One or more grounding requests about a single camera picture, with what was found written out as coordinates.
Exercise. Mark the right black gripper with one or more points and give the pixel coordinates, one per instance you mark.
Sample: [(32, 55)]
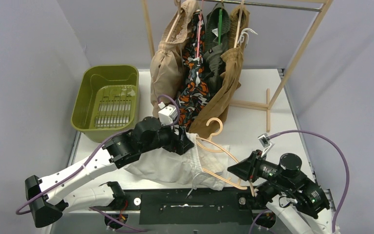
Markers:
[(248, 168)]

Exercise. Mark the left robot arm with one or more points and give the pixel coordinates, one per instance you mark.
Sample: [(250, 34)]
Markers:
[(49, 197)]

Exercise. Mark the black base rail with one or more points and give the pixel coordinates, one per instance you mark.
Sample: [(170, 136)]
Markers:
[(204, 211)]

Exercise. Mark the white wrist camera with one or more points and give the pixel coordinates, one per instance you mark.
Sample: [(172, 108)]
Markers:
[(266, 143), (167, 114)]

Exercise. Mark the camouflage patterned shorts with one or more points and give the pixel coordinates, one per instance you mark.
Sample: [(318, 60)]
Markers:
[(194, 92)]

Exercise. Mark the white plastic hanger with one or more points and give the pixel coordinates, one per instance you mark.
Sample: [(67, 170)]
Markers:
[(244, 36)]

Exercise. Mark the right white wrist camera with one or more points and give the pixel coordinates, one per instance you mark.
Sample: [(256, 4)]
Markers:
[(266, 143)]

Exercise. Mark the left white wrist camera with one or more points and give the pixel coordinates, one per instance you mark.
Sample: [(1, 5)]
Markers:
[(167, 114)]

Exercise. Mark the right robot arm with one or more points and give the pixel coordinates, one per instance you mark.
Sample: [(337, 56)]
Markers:
[(300, 203)]

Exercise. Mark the brown shorts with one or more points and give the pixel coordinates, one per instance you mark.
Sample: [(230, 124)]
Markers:
[(233, 59)]

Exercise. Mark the wooden clothes rack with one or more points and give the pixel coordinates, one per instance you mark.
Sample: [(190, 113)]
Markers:
[(321, 12)]

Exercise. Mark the green hanger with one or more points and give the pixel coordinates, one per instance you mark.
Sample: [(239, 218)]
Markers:
[(220, 22)]

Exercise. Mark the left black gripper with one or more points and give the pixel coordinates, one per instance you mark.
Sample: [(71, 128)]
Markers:
[(181, 142)]

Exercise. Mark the white shorts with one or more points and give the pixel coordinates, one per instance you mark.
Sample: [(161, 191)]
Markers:
[(188, 169)]

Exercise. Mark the pink hanger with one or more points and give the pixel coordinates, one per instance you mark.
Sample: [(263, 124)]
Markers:
[(199, 29)]

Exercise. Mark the dark green shorts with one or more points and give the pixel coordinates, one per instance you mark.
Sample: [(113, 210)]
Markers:
[(214, 64)]

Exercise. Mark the beige shorts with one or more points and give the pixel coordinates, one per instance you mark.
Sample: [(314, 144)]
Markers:
[(166, 67)]

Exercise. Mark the olive green plastic basket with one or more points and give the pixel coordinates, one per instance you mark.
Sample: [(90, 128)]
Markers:
[(107, 101)]

